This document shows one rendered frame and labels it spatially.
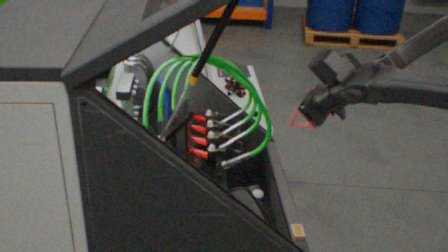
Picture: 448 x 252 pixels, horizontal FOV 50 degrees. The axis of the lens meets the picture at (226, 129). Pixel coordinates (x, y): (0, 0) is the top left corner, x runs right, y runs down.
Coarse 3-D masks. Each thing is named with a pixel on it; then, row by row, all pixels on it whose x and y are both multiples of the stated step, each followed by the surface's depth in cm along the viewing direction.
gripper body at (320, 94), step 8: (320, 88) 116; (328, 88) 109; (312, 96) 113; (320, 96) 111; (328, 96) 110; (304, 104) 111; (312, 104) 112; (320, 104) 111; (328, 104) 110; (336, 104) 110; (312, 112) 111; (320, 112) 113; (328, 112) 113; (320, 120) 112
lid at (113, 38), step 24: (120, 0) 135; (144, 0) 116; (168, 0) 111; (192, 0) 91; (216, 0) 90; (96, 24) 122; (120, 24) 107; (144, 24) 94; (168, 24) 92; (96, 48) 99; (120, 48) 94; (144, 48) 94; (72, 72) 95; (96, 72) 96
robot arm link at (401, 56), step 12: (432, 24) 132; (444, 24) 129; (420, 36) 131; (432, 36) 130; (444, 36) 130; (396, 48) 133; (408, 48) 132; (420, 48) 131; (432, 48) 132; (384, 60) 132; (396, 60) 132; (408, 60) 132
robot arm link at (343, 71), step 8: (320, 56) 105; (328, 56) 103; (336, 56) 104; (312, 64) 105; (320, 64) 104; (328, 64) 103; (336, 64) 103; (344, 64) 104; (320, 72) 105; (328, 72) 105; (336, 72) 103; (344, 72) 104; (352, 72) 104; (320, 80) 108; (328, 80) 106; (344, 80) 103; (344, 88) 103; (352, 88) 100; (344, 96) 103; (352, 96) 100; (360, 96) 99; (352, 104) 102
